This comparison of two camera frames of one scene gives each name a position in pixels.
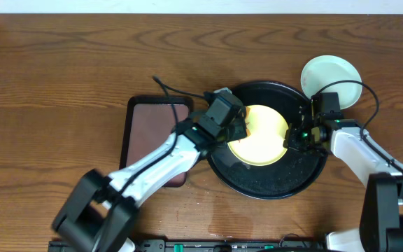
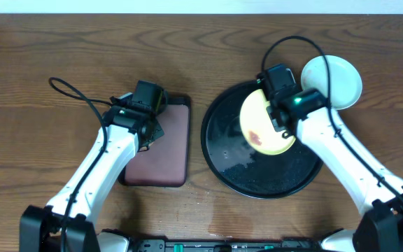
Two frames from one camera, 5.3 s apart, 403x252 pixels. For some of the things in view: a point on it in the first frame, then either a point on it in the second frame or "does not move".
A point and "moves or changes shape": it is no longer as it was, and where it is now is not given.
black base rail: [81, 245] does not move
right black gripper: [290, 141] → [270, 111]
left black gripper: [238, 127] → [156, 129]
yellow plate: [265, 145] moves or changes shape
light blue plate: [321, 71] does not move
